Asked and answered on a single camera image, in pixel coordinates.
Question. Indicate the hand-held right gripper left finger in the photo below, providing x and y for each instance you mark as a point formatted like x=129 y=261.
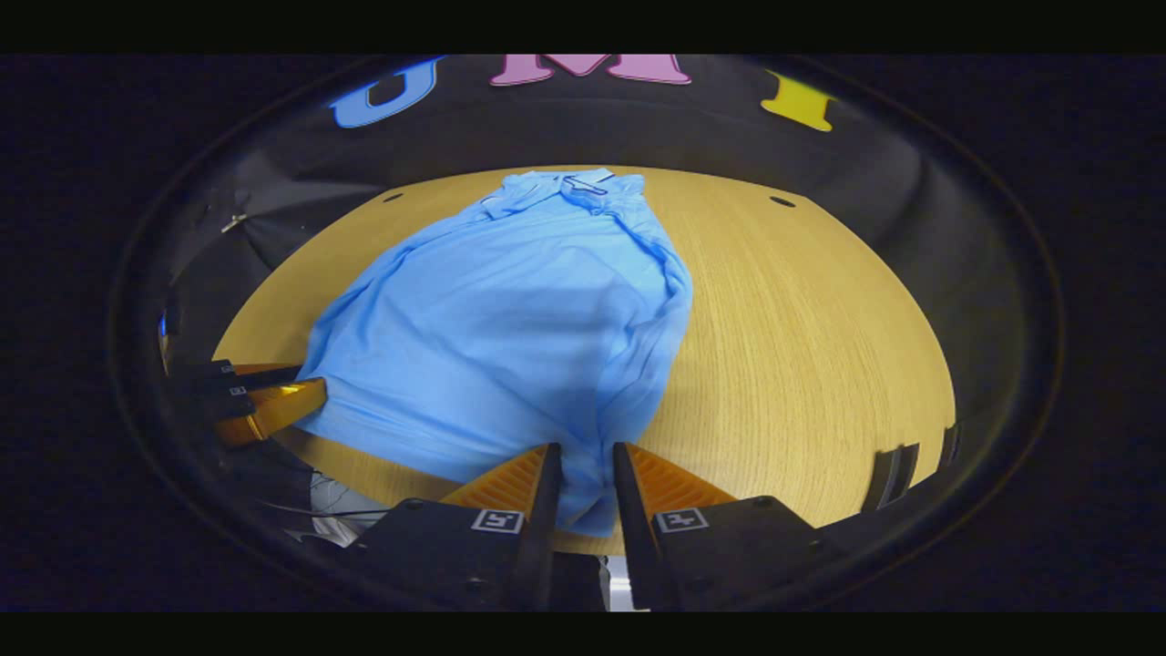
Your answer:
x=537 y=547

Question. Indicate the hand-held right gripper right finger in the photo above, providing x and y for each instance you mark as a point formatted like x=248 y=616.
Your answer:
x=638 y=556

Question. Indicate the black backdrop cloth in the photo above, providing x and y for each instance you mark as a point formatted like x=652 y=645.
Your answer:
x=710 y=128

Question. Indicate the light blue T-shirt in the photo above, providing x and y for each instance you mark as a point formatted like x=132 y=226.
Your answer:
x=501 y=319

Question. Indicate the silver cloth clip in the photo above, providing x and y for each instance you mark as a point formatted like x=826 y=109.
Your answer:
x=234 y=221

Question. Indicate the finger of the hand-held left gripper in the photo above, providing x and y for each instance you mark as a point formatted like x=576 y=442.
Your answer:
x=273 y=410
x=237 y=374

